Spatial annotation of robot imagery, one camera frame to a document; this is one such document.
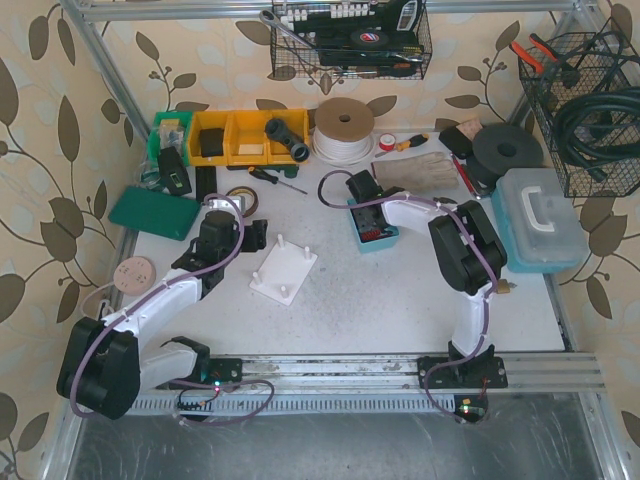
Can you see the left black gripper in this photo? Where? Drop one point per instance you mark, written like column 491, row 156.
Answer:
column 254, row 235

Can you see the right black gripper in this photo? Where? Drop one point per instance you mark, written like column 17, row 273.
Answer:
column 368, row 215

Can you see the brown tape roll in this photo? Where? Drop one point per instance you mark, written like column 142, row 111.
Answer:
column 249, row 199

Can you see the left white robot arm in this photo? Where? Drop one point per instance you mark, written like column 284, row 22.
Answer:
column 145, row 310

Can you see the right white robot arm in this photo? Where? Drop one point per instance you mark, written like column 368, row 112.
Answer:
column 468, row 251

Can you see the red springs in tray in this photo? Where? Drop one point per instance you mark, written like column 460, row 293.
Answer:
column 375, row 234

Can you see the red white tape roll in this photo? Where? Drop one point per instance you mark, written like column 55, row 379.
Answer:
column 387, row 142

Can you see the blue plastic tray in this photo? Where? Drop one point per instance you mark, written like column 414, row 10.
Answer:
column 371, row 217

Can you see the beige work glove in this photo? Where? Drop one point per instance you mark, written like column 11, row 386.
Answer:
column 431, row 171

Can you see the black ribbed bar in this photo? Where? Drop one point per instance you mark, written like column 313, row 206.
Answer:
column 206, row 182

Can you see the green plastic case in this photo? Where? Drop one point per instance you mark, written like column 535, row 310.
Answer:
column 155, row 213

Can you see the black battery charger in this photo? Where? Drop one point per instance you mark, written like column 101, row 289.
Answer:
column 173, row 173

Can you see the black block in bin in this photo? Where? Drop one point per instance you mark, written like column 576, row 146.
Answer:
column 211, row 142

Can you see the yellow parts bin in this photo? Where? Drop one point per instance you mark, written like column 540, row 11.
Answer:
column 244, row 141

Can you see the black sanding block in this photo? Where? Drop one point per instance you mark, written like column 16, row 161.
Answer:
column 458, row 139

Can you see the black pipe fitting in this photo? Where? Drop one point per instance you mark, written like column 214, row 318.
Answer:
column 277, row 130

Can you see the round sanding disc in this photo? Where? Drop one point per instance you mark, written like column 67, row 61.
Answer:
column 134, row 276

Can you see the green parts bin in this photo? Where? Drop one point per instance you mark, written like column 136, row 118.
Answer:
column 169, row 129

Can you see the black rubber disc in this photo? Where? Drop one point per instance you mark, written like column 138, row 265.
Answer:
column 500, row 147

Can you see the brass padlock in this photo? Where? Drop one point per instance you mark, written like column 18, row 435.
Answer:
column 505, row 287

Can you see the translucent teal storage box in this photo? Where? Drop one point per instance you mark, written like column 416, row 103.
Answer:
column 537, row 224

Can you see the white peg base plate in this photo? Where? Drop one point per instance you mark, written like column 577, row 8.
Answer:
column 284, row 271

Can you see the white cable spool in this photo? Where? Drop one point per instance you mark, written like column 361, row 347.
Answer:
column 343, row 132

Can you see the red handled tool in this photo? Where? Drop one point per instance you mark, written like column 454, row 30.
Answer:
column 476, row 189

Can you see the top wire basket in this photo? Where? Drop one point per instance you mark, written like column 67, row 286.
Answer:
column 337, row 40

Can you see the wire basket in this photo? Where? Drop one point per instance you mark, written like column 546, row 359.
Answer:
column 337, row 40
column 588, row 112

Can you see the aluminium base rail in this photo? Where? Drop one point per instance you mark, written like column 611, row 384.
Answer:
column 280, row 383

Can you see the orange handled pliers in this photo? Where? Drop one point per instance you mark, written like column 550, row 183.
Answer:
column 535, row 57

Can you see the right wire basket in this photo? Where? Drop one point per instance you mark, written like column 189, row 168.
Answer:
column 588, row 112

